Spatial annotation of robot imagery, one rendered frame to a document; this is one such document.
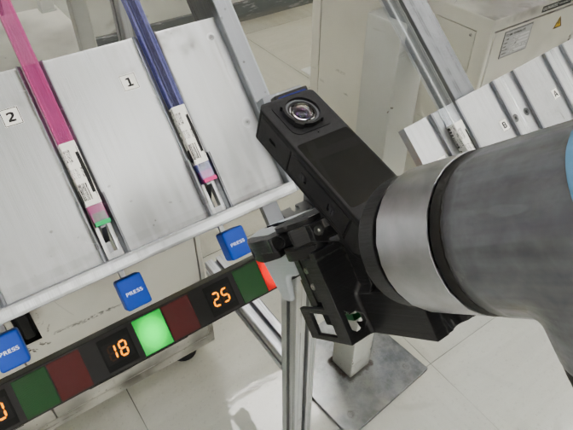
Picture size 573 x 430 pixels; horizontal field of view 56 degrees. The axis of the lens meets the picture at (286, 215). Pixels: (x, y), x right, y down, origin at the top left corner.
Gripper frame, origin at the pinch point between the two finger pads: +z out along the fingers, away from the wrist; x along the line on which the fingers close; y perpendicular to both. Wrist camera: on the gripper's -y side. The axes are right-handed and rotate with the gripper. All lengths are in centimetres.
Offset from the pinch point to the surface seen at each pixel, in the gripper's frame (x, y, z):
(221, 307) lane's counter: -3.2, 5.9, 10.8
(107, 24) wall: 51, -95, 191
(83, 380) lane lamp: -17.5, 6.0, 10.8
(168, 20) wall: 79, -91, 194
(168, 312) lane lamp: -8.2, 3.9, 10.8
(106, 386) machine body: -14, 21, 74
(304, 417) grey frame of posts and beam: 13, 38, 49
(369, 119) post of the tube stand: 31.0, -6.3, 21.3
